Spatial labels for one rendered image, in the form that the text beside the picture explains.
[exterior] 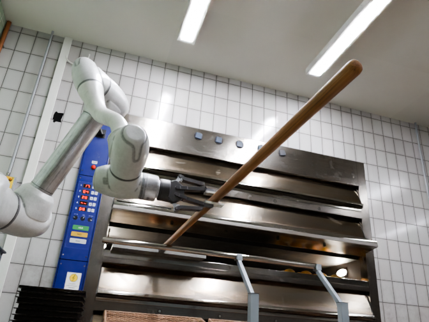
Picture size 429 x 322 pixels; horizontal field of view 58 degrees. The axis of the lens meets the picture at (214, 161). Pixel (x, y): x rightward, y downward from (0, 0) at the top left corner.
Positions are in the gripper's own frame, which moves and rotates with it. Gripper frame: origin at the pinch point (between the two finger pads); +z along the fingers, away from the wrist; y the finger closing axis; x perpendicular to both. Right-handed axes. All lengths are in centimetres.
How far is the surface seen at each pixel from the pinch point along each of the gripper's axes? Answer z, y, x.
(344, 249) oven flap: 129, -18, -105
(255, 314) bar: 38, 33, -49
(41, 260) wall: -63, 12, -111
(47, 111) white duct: -81, -79, -110
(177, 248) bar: 4, 4, -73
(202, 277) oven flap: 30, 11, -112
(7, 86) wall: -108, -91, -112
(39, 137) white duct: -81, -60, -110
